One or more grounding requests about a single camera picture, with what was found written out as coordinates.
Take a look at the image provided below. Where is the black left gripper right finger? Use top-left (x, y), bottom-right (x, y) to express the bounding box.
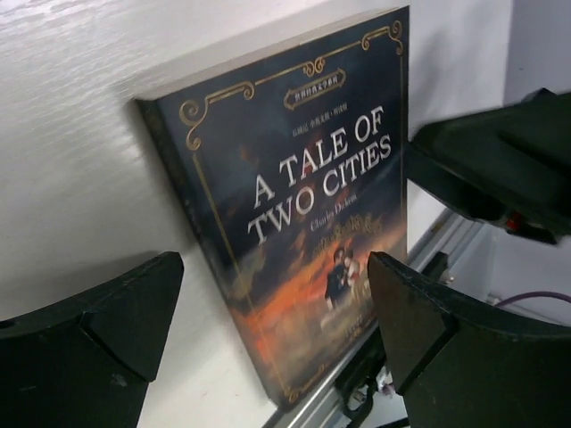
top-left (368, 252), bottom-right (570, 428)

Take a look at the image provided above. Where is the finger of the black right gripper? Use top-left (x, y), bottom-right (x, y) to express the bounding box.
top-left (405, 88), bottom-right (570, 243)

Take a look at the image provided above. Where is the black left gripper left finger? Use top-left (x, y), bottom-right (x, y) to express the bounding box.
top-left (1, 251), bottom-right (184, 427)

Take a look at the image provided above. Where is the Tale Of Two Cities book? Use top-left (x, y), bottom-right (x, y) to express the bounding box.
top-left (134, 5), bottom-right (410, 410)

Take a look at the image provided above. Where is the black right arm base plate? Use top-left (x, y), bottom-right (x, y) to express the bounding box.
top-left (335, 332), bottom-right (393, 427)

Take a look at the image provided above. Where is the aluminium mounting rail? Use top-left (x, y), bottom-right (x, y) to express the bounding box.
top-left (266, 210), bottom-right (494, 427)

